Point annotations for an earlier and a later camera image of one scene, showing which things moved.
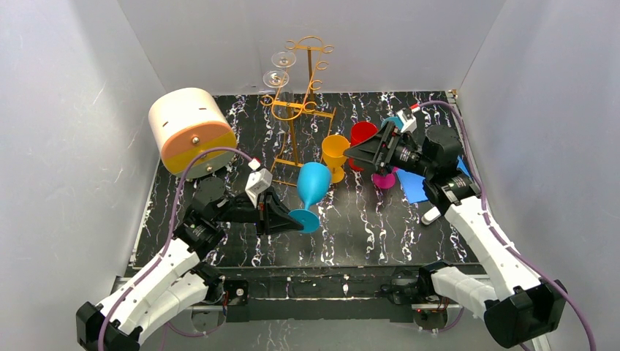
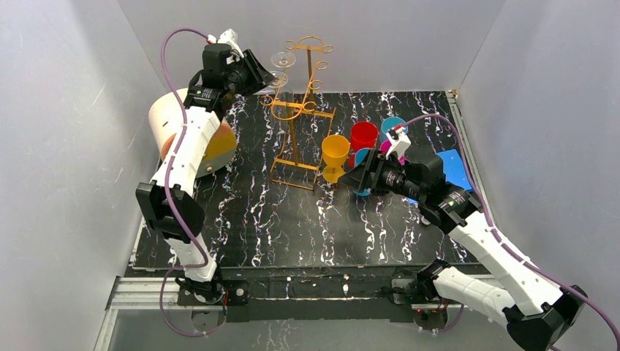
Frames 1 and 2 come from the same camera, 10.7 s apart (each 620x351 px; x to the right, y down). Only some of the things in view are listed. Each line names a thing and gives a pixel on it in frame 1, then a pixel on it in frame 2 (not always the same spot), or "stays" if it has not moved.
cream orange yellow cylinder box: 187,121 stays
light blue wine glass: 398,122 stays
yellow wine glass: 333,148 stays
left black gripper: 262,216 to 256,71
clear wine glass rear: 284,58 stays
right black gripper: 384,151 to 370,174
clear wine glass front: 276,79 stays
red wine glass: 360,131 stays
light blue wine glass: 313,181 to 359,156
